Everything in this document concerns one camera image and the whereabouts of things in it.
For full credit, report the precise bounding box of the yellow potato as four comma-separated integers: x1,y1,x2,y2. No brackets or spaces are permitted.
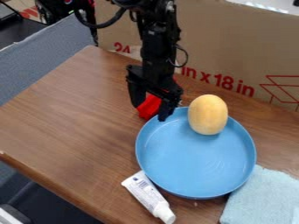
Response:
189,94,229,135

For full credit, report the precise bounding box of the red rectangular block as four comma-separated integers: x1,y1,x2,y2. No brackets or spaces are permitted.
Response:
137,94,162,121

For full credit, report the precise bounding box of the light blue towel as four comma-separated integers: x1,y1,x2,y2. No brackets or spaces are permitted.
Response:
219,165,299,224

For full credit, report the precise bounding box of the grey fabric panel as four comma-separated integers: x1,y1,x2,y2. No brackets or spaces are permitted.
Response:
0,15,95,106

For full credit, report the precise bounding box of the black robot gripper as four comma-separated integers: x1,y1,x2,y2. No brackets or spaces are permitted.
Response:
126,30,183,122

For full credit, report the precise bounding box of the blue round plate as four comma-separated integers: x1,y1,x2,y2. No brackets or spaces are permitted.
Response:
135,107,258,200

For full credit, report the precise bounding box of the white cream tube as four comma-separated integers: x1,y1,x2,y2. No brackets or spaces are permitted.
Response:
122,171,177,224

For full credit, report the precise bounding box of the cardboard box wall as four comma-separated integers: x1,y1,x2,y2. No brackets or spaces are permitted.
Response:
95,0,299,112

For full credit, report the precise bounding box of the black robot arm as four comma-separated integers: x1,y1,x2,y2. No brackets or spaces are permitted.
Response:
34,0,183,122

